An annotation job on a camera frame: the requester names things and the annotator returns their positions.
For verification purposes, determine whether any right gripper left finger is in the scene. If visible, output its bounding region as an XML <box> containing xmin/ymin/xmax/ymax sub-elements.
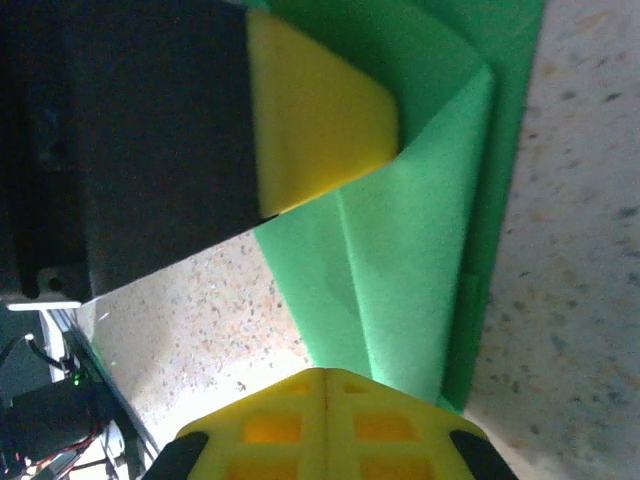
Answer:
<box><xmin>143</xmin><ymin>368</ymin><xmax>327</xmax><ymax>480</ymax></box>

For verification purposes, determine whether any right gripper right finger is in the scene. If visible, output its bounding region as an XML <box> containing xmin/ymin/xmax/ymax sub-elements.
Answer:
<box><xmin>324</xmin><ymin>368</ymin><xmax>519</xmax><ymax>480</ymax></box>

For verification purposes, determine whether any aluminium frame rail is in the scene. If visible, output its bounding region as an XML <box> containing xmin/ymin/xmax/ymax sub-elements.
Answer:
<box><xmin>44</xmin><ymin>307</ymin><xmax>161</xmax><ymax>480</ymax></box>

